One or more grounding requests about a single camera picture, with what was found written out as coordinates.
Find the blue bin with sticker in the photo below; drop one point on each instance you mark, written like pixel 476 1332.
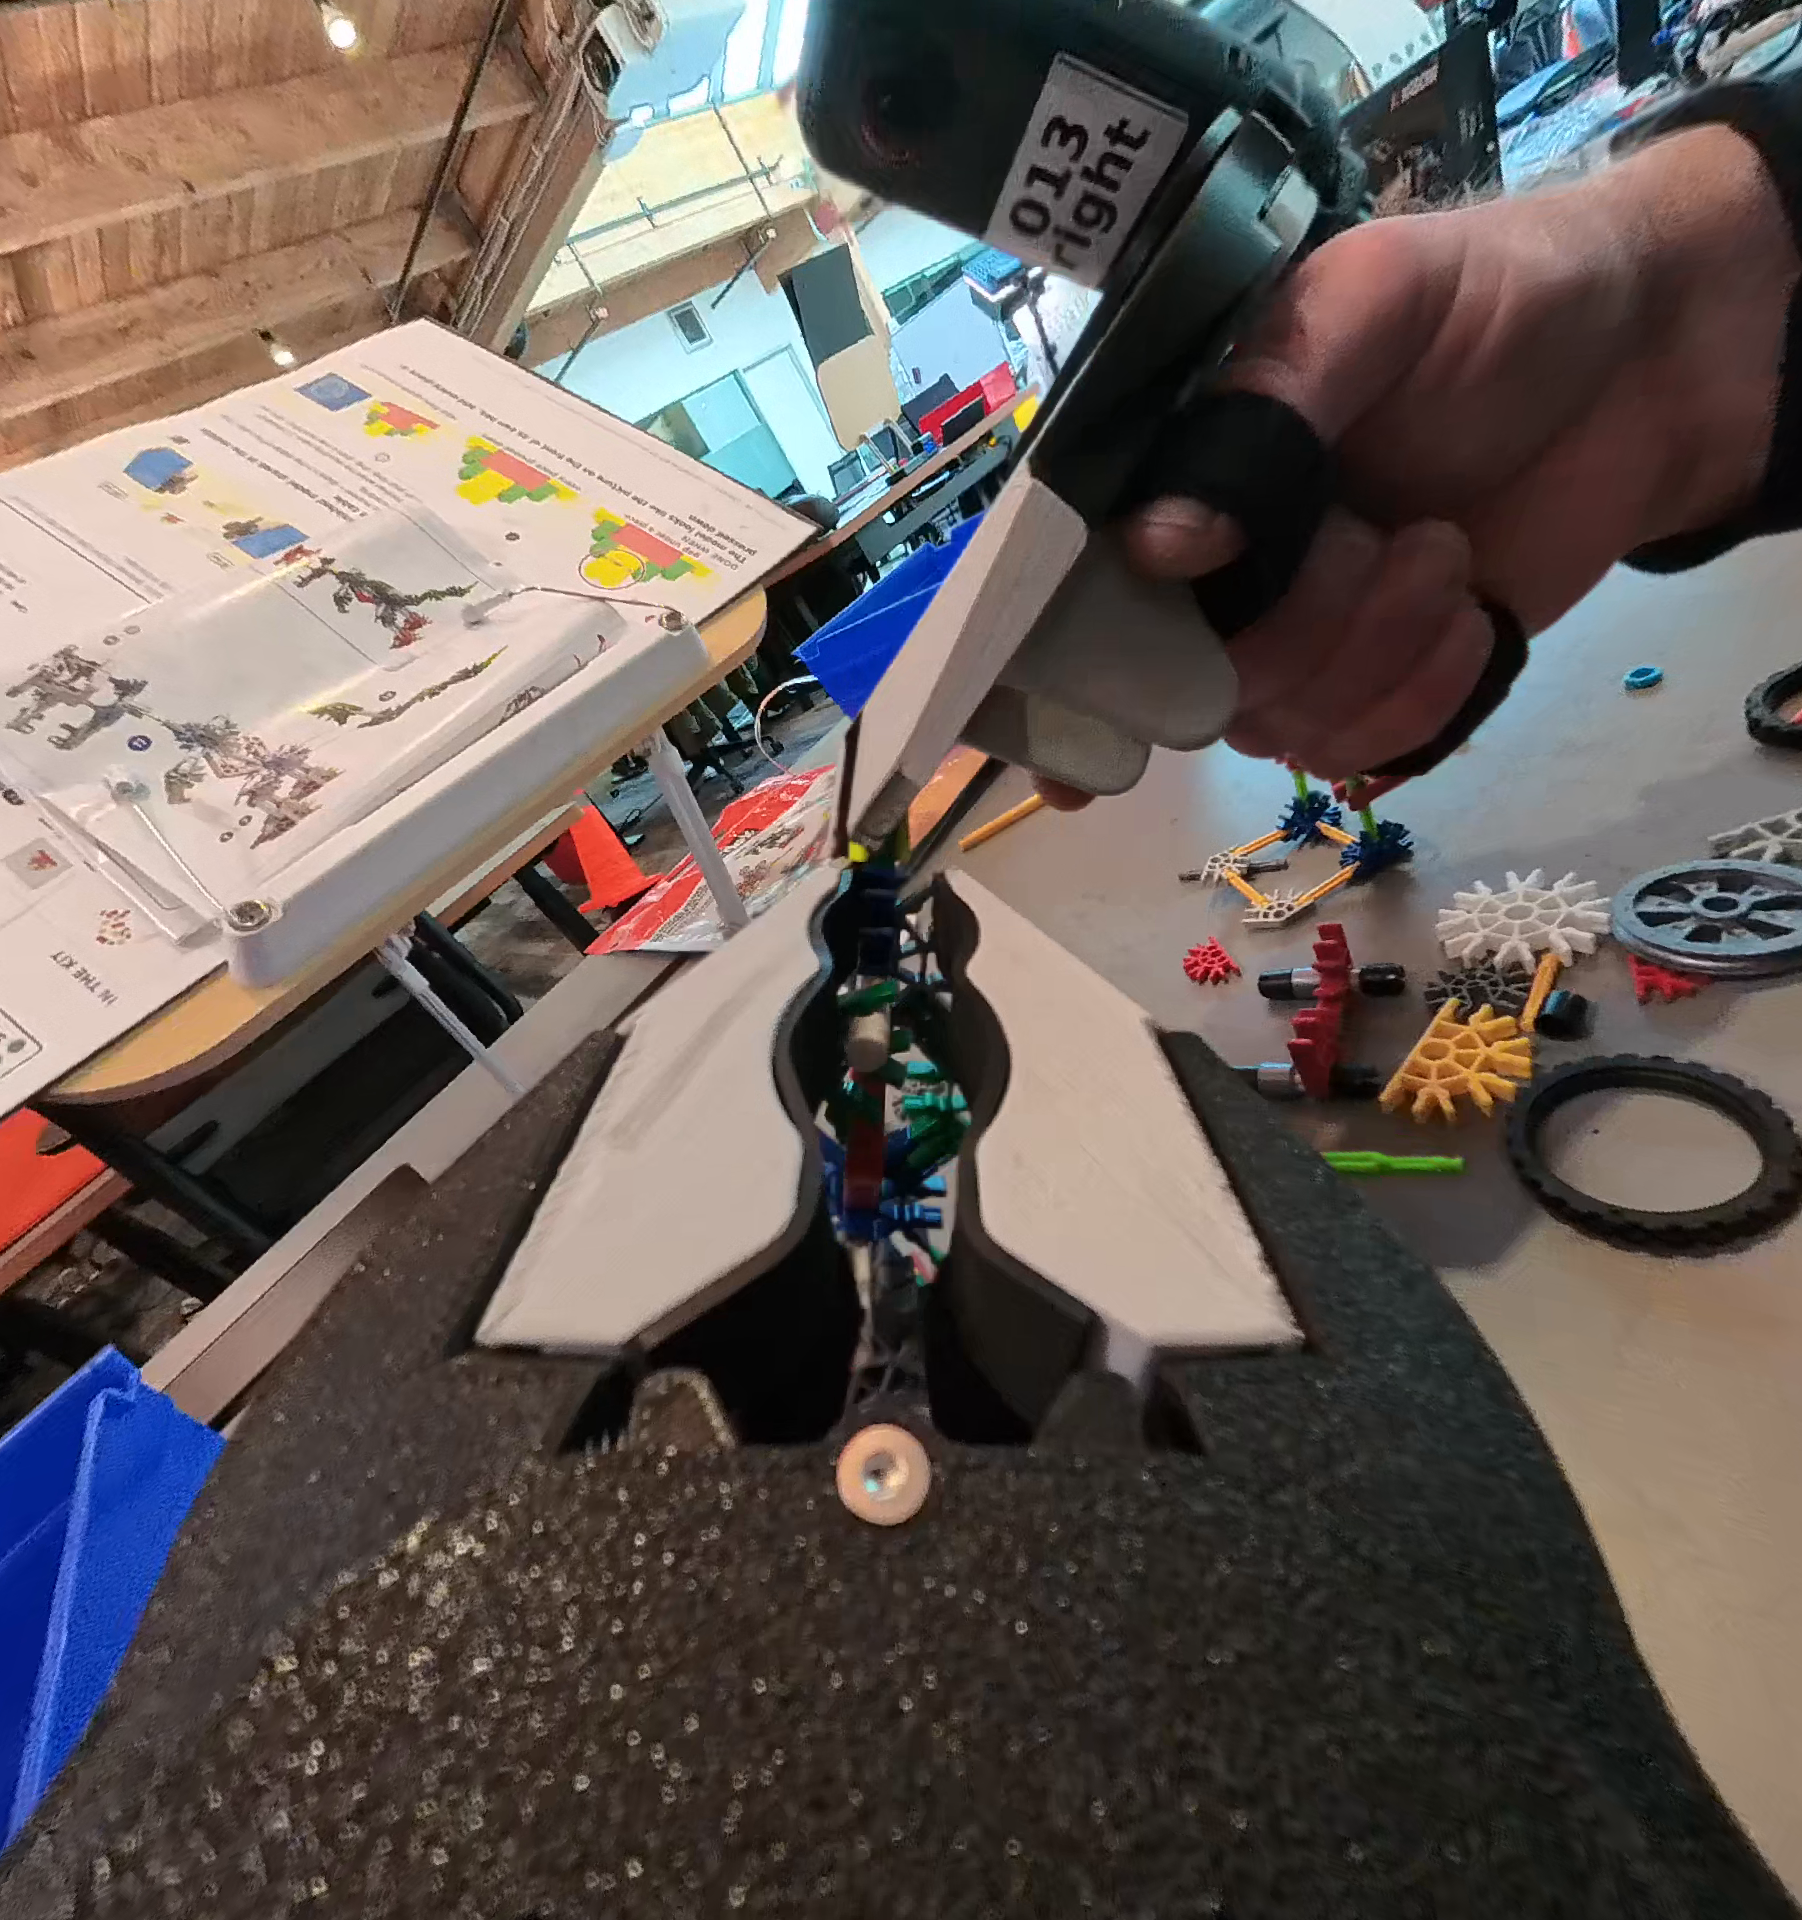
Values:
pixel 47 1622

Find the orange rod blue connector frame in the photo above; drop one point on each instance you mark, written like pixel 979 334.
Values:
pixel 1307 858

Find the orange snowflake connector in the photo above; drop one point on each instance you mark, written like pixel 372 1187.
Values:
pixel 1458 1061

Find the white page holder clip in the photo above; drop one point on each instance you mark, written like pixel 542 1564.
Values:
pixel 452 765

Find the orange rod grey end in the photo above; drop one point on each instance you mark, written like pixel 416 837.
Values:
pixel 1007 817

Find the multicolour toy model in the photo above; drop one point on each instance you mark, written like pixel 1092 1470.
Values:
pixel 887 1110

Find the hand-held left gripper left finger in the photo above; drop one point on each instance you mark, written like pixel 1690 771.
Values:
pixel 647 1187

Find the red rod black cylinder assembly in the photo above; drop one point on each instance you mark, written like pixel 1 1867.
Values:
pixel 1329 1007

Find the printed toy packet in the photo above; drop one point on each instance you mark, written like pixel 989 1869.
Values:
pixel 737 872

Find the blue plastic bin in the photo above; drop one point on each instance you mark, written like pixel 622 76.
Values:
pixel 887 616

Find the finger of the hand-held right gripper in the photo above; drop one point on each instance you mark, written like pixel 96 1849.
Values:
pixel 963 661

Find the small red connector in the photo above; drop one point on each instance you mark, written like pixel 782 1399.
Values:
pixel 1210 961
pixel 1663 979

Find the grey wheel hub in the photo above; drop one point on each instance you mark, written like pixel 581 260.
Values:
pixel 1730 920

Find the white snowflake connector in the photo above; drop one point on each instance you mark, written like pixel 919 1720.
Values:
pixel 1524 917

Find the short orange rod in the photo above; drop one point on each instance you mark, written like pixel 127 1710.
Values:
pixel 1541 993

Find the instruction booklet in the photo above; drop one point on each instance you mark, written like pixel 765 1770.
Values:
pixel 241 572

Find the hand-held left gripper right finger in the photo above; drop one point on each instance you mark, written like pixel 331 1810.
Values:
pixel 1113 1170

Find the small black piece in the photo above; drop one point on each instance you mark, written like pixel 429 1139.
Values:
pixel 1562 1014

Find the short green rod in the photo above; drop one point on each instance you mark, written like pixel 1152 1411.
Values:
pixel 1398 1162

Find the grey fan connector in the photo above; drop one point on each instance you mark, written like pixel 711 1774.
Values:
pixel 1782 840

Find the dark grey snowflake connector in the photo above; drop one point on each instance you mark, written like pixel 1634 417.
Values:
pixel 1479 989

